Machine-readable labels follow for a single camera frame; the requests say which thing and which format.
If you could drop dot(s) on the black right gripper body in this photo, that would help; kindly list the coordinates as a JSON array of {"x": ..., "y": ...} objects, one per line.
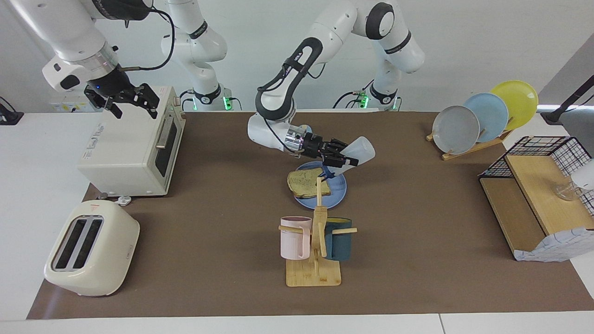
[{"x": 111, "y": 88}]

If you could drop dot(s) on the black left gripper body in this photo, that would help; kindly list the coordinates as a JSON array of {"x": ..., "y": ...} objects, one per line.
[{"x": 316, "y": 144}]

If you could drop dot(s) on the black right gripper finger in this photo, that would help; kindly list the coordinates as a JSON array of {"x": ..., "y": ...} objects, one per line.
[
  {"x": 114, "y": 107},
  {"x": 149, "y": 97}
]

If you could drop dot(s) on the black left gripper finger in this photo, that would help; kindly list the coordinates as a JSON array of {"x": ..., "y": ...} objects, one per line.
[
  {"x": 336, "y": 144},
  {"x": 341, "y": 160}
]

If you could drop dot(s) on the white bottle with blue cap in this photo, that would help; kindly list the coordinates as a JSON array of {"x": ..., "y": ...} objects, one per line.
[{"x": 362, "y": 149}]

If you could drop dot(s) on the toasted bread slice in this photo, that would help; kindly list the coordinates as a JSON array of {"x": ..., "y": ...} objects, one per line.
[{"x": 304, "y": 183}]

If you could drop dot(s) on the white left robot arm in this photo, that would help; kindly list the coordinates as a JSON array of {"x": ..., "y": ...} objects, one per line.
[{"x": 287, "y": 83}]

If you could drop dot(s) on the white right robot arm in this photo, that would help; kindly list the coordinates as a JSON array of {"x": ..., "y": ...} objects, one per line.
[{"x": 65, "y": 32}]

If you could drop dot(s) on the blue round plate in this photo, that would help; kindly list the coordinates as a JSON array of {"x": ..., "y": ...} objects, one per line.
[{"x": 336, "y": 192}]

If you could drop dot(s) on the grey plate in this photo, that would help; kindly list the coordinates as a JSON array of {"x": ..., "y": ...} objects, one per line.
[{"x": 455, "y": 130}]

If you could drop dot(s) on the wooden plate rack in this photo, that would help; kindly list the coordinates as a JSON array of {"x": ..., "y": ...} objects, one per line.
[{"x": 468, "y": 150}]

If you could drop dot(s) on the light blue plate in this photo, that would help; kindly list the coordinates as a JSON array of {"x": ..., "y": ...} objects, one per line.
[{"x": 492, "y": 113}]

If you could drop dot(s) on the yellow plate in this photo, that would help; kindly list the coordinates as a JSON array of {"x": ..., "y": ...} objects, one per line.
[{"x": 519, "y": 99}]

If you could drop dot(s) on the white box with labels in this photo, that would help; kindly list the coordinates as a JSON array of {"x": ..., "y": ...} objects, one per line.
[{"x": 65, "y": 107}]

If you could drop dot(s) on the white toaster oven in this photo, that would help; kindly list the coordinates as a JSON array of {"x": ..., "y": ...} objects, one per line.
[{"x": 120, "y": 157}]

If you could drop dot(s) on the teal mug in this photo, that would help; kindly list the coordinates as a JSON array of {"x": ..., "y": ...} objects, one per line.
[{"x": 341, "y": 246}]

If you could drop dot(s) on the pink mug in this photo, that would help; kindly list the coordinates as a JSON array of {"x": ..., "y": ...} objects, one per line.
[{"x": 292, "y": 241}]

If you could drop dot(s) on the brown table mat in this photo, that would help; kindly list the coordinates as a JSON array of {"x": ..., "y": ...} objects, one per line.
[{"x": 222, "y": 195}]

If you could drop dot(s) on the wooden mug tree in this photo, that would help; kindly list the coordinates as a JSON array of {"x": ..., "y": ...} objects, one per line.
[{"x": 313, "y": 276}]

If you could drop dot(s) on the cream two-slot toaster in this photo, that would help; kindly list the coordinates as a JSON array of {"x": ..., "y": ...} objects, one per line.
[{"x": 111, "y": 250}]

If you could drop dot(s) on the clear glass cup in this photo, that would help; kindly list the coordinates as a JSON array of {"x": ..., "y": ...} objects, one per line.
[{"x": 565, "y": 192}]

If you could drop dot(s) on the black stand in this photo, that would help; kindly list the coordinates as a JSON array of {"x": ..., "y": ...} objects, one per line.
[{"x": 564, "y": 107}]

